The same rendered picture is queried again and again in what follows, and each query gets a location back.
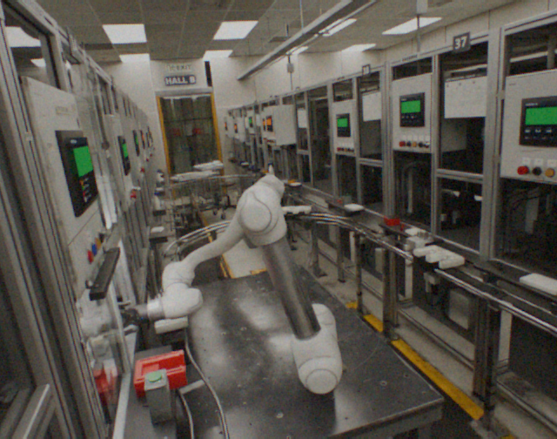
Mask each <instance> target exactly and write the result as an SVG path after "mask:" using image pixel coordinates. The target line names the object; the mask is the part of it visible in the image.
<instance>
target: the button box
mask: <svg viewBox="0 0 557 439"><path fill-rule="evenodd" d="M156 371H159V372H161V374H162V378H161V379H160V380H159V381H158V382H149V381H148V377H149V374H151V373H153V372H156ZM156 371H152V372H149V373H145V375H144V390H145V393H146V397H147V403H146V404H145V405H144V407H146V408H147V407H148V408H149V410H150V414H151V423H153V424H155V422H157V423H158V422H162V421H164V420H168V419H171V418H172V417H173V412H172V399H171V391H170V386H169V380H168V375H166V370H165V368H163V369H159V370H156Z"/></svg>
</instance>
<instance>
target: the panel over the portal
mask: <svg viewBox="0 0 557 439"><path fill-rule="evenodd" d="M174 63H191V67H192V72H177V73H166V72H165V67H164V65H165V64H174ZM150 67H151V76H152V77H153V79H152V83H154V87H153V88H155V91H170V90H184V89H198V88H207V84H206V78H205V65H204V59H203V58H201V57H193V58H173V59H153V60H150ZM186 74H196V76H197V83H198V84H194V85H193V86H179V87H164V76H170V75H186Z"/></svg>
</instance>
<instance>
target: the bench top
mask: <svg viewBox="0 0 557 439"><path fill-rule="evenodd" d="M298 269H299V273H300V275H301V278H302V281H303V282H304V285H305V289H306V292H307V294H308V297H310V299H311V302H312V304H322V305H324V306H326V307H329V310H330V311H331V312H332V315H333V317H334V319H335V323H336V332H337V340H338V347H339V352H340V356H341V361H342V363H343V364H344V365H345V366H346V367H347V370H346V372H345V373H342V375H341V378H340V380H339V383H338V385H337V386H336V388H333V389H332V391H331V392H328V393H325V394H316V393H313V392H311V391H309V390H308V389H307V388H306V386H305V385H304V384H303V382H302V381H301V380H300V378H299V370H298V369H297V364H296V362H295V361H294V358H292V357H294V355H292V350H291V346H290V340H291V338H292V335H293V333H292V330H291V327H290V324H289V322H288V320H287V318H286V315H285V311H284V309H283V306H282V304H281V302H280V299H279V296H278V294H277V291H275V288H274V286H273V284H272V280H271V278H270V275H269V274H268V271H265V272H261V274H252V275H247V276H243V277H238V278H233V279H229V280H220V281H215V282H211V283H205V284H201V285H197V286H193V287H189V288H196V289H199V290H200V292H201V294H202V298H203V306H202V307H201V308H200V310H199V311H197V312H196V313H194V314H189V315H187V321H188V328H187V330H186V335H187V340H188V349H190V353H191V356H192V358H193V360H194V361H195V362H196V364H197V366H198V369H199V370H200V371H201V373H202V374H203V376H205V378H208V379H209V381H210V384H211V386H212V388H213V390H214V392H215V394H216V396H217V398H218V400H219V402H220V404H222V407H223V410H224V412H225V419H226V424H227V428H228V432H229V437H230V439H348V438H351V437H355V436H359V435H362V434H365V433H367V432H370V431H374V430H376V429H380V428H383V427H385V426H388V425H391V424H394V423H395V422H399V421H402V420H405V419H407V418H410V417H414V416H416V415H420V414H423V413H426V412H428V411H431V410H435V409H439V408H440V407H442V402H443V401H444V397H443V396H442V395H441V394H440V393H439V392H437V391H436V390H435V389H434V388H433V387H432V386H431V385H430V384H429V383H427V382H426V381H425V380H424V378H423V377H422V376H421V375H419V374H418V373H417V372H416V371H415V370H414V369H413V368H412V367H411V366H410V365H409V364H408V363H407V362H406V361H405V360H404V359H401V358H400V357H399V356H398V355H397V354H396V353H395V351H394V350H393V349H392V348H391V347H390V346H389V345H388V344H387V343H386V342H384V341H383V340H382V339H380V338H379V337H378V336H377V335H376V334H375V333H374V332H373V331H372V329H371V328H370V327H369V326H367V325H366V324H365V323H364V322H363V321H362V320H361V319H360V318H359V317H358V316H357V315H356V314H355V313H353V312H352V310H350V308H349V307H348V306H347V305H346V304H345V303H344V302H342V301H341V300H340V299H339V298H338V297H337V296H336V295H335V294H334V293H332V292H331V291H330V289H329V288H328V287H327V286H325V285H324V284H323V283H322V282H321V281H320V280H319V279H318V278H317V277H316V276H315V275H313V274H312V272H311V271H310V270H308V269H307V268H306V267H305V266H304V265H303V264H302V265H298ZM223 282H225V283H223ZM246 292H248V293H246ZM254 305H255V306H256V307H253V306H254ZM406 374H409V375H410V377H409V378H407V377H405V375H406ZM183 397H184V398H185V400H186V403H187V405H188V407H189V410H190V412H191V419H192V423H193V430H194V439H225V433H224V429H223V424H222V420H221V416H219V412H218V407H217V405H216V403H215V401H214V399H213V397H212V395H211V392H210V391H209V389H208V387H207V386H206V384H205V385H203V386H201V387H198V388H195V389H193V390H191V391H189V392H187V394H185V395H183ZM397 400H401V403H398V402H397ZM175 402H176V422H177V439H190V431H189V423H188V419H187V414H186V412H185V408H184V405H182V403H181V401H180V400H179V398H178V397H177V398H175Z"/></svg>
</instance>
